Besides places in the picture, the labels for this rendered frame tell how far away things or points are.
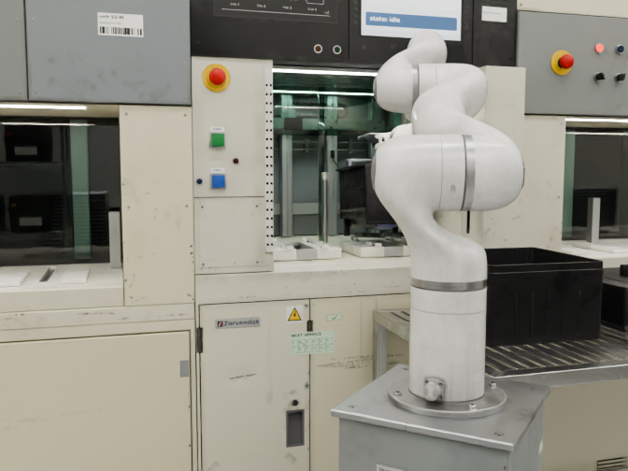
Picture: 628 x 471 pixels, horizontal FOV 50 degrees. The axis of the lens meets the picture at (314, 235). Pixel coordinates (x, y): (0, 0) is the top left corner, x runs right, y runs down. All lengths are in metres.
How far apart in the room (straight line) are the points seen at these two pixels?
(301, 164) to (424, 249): 1.64
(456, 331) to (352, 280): 0.76
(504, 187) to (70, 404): 1.15
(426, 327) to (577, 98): 1.16
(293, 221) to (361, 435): 1.66
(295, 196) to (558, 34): 1.15
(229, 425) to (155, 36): 0.97
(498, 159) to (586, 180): 1.64
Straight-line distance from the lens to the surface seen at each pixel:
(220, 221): 1.68
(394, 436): 1.05
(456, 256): 1.03
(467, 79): 1.36
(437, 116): 1.19
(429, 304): 1.05
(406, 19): 1.84
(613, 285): 1.72
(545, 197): 2.02
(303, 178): 2.64
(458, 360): 1.07
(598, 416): 2.27
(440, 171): 1.02
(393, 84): 1.39
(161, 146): 1.66
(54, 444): 1.78
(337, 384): 1.83
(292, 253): 1.92
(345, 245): 2.12
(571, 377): 1.36
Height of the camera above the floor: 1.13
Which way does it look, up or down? 6 degrees down
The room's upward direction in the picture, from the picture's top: straight up
